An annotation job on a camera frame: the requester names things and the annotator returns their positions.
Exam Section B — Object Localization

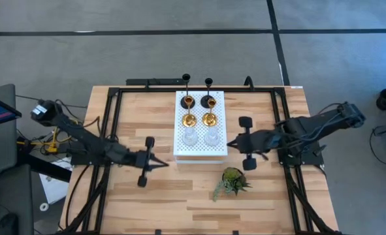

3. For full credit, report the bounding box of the black computer mouse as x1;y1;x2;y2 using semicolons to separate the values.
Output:
0;212;20;235

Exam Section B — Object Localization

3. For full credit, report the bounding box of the yellow clamp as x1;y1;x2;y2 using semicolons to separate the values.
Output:
16;129;63;155

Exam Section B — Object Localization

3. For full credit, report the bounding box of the black camera bar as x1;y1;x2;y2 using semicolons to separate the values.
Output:
125;78;184;87

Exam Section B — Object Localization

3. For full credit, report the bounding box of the clear glass candle holder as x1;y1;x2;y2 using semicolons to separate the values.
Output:
182;127;199;147
204;126;221;147

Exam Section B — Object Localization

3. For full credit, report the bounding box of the dark grey desk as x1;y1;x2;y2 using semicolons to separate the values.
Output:
0;164;35;235

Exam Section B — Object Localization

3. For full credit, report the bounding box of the black aluminium table frame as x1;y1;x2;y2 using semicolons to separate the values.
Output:
57;85;344;235

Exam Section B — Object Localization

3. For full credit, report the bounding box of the white paper sheet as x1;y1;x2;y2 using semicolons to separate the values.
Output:
38;156;73;205

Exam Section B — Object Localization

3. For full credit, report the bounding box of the green succulent in pot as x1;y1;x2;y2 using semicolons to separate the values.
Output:
212;166;253;202

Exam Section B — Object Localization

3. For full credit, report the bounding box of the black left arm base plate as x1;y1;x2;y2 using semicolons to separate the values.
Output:
70;148;118;166

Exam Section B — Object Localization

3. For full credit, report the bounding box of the black candlestick holder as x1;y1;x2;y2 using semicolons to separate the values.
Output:
180;73;196;110
200;77;216;110

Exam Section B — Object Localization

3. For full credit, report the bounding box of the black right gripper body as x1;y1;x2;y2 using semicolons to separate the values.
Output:
238;116;269;172

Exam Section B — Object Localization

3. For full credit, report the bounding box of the black table leg beam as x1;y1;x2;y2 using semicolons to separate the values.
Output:
18;153;72;183

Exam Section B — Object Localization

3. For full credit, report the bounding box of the gold candlestick holder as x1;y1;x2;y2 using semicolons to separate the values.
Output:
182;95;198;128
202;97;218;127

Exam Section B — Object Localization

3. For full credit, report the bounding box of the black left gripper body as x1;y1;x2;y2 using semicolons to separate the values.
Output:
135;136;155;188

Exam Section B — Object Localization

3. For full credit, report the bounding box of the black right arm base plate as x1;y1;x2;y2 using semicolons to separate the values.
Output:
276;140;325;166

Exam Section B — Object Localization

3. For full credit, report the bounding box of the thin black floor cable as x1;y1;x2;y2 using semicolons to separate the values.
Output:
15;94;88;110

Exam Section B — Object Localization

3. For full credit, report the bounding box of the white perforated metal box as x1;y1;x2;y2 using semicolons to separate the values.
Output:
173;90;229;164

